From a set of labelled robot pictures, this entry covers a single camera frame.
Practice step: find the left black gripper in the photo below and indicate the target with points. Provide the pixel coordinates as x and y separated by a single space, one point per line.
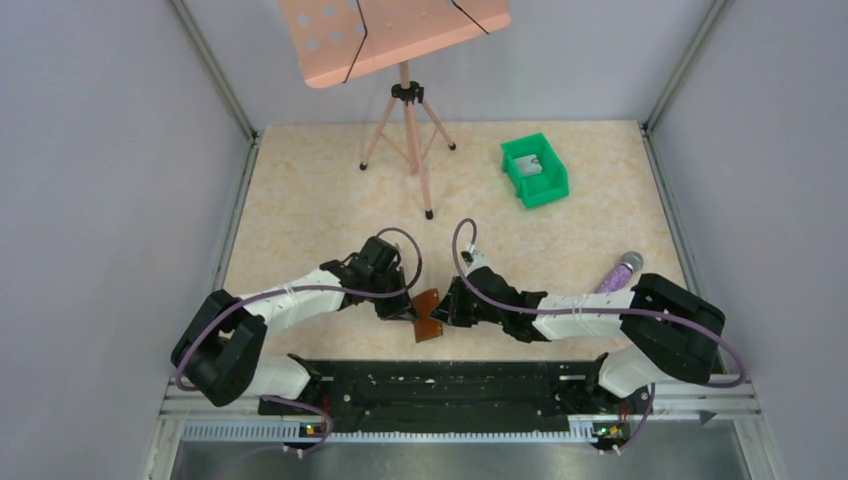
392 302

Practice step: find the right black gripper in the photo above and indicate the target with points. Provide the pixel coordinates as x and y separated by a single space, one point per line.
457 303

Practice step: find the brown leather card holder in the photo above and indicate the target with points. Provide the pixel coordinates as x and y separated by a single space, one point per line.
425 327

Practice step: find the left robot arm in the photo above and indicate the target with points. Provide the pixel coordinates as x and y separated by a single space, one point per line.
220 354

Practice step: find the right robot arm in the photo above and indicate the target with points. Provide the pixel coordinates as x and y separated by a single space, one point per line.
673 333

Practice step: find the silver card in bin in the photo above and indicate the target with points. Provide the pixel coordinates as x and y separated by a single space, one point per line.
529 165

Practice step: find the green plastic bin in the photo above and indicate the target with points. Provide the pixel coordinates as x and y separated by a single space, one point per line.
551 185

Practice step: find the purple glitter microphone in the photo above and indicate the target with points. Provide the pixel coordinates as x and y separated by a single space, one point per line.
628 264

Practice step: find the pink music stand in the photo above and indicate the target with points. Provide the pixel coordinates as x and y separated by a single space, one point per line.
337 41

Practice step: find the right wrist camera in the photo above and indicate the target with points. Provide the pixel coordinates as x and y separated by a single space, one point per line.
474 259

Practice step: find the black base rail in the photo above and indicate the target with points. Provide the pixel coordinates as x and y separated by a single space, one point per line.
463 398

